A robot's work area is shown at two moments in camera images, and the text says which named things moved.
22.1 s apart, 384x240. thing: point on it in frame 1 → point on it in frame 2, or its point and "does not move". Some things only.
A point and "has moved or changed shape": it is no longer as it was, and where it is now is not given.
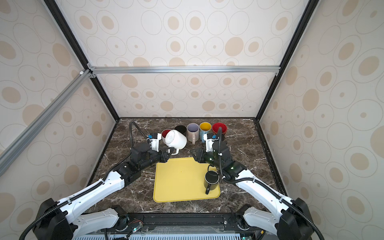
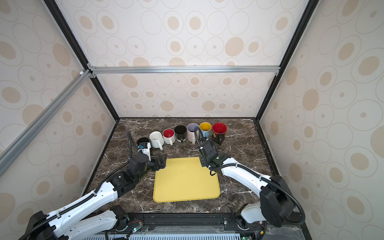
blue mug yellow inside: (205, 127) does not move
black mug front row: (211, 178) → (143, 139)
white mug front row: (164, 133) does not move
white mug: (175, 139) has moved or changed shape
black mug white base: (182, 129) does not move
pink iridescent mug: (193, 132) does not move
